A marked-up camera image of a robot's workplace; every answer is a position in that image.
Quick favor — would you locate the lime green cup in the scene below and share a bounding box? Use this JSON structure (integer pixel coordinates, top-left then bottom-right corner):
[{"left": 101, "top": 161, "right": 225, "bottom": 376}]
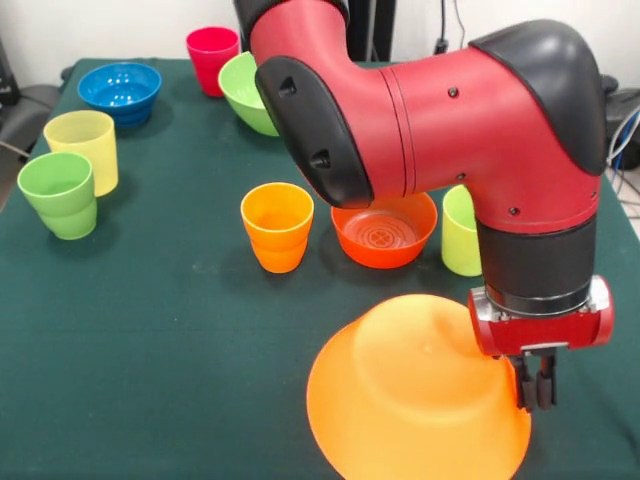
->
[{"left": 440, "top": 184, "right": 484, "bottom": 278}]

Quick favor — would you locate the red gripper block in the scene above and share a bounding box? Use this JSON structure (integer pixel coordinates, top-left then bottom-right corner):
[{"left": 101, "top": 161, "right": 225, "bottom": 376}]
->
[{"left": 468, "top": 277, "right": 615, "bottom": 414}]

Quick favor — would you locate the yellow cup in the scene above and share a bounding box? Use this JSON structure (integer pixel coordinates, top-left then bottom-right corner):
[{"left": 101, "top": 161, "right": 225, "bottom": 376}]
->
[{"left": 43, "top": 110, "right": 120, "bottom": 198}]

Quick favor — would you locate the blue bowl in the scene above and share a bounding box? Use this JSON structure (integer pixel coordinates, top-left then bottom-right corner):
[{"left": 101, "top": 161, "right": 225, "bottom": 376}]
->
[{"left": 77, "top": 61, "right": 163, "bottom": 126}]

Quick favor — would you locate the large orange bowl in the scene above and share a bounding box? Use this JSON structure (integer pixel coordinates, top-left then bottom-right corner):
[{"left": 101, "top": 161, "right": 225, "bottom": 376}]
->
[{"left": 305, "top": 293, "right": 533, "bottom": 480}]

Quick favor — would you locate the dark green table cloth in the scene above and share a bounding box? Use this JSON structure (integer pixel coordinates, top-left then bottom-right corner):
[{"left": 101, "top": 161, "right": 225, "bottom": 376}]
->
[{"left": 0, "top": 57, "right": 640, "bottom": 480}]

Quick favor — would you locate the tangle of cables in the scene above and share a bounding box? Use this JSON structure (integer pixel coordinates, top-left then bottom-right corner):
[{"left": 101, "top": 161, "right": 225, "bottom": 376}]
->
[{"left": 602, "top": 107, "right": 640, "bottom": 221}]

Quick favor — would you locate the light green bowl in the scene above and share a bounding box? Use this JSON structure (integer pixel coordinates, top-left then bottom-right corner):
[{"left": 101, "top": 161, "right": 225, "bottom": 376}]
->
[{"left": 217, "top": 51, "right": 281, "bottom": 138}]

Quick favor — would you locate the small red-orange bowl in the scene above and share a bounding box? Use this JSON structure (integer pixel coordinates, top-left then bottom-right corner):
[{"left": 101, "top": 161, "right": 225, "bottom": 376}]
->
[{"left": 330, "top": 192, "right": 439, "bottom": 270}]

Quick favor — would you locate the orange cup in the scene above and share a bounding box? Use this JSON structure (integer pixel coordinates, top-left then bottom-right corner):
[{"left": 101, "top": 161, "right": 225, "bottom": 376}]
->
[{"left": 240, "top": 182, "right": 316, "bottom": 274}]

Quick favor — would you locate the red cup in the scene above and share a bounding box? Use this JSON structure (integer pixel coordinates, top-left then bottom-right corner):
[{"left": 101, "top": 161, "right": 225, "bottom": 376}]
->
[{"left": 185, "top": 26, "right": 241, "bottom": 98}]

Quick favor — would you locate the black wall cable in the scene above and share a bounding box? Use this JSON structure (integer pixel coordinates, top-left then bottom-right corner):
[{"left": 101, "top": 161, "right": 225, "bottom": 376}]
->
[{"left": 432, "top": 0, "right": 469, "bottom": 56}]

